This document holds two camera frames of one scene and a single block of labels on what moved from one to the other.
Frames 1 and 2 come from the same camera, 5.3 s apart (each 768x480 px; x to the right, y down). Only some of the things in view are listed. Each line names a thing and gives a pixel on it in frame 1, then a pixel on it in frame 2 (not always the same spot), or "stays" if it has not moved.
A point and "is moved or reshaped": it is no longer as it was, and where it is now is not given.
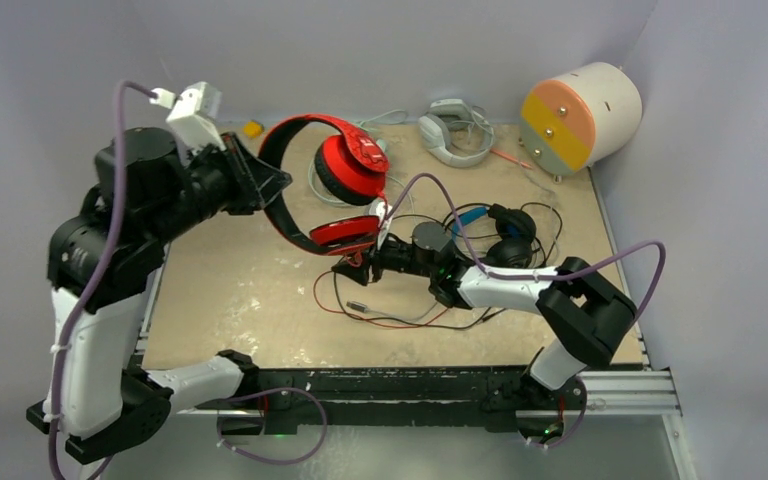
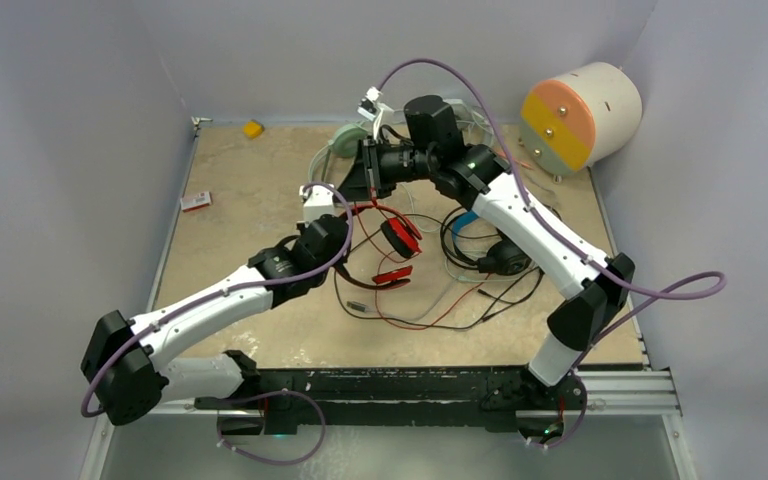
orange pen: [509, 157] stays
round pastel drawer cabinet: [574, 120] stays
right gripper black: [371, 257] → [366, 178]
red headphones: [350, 170] is moved or reshaped
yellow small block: [252, 128] stays
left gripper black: [261, 180] → [301, 227]
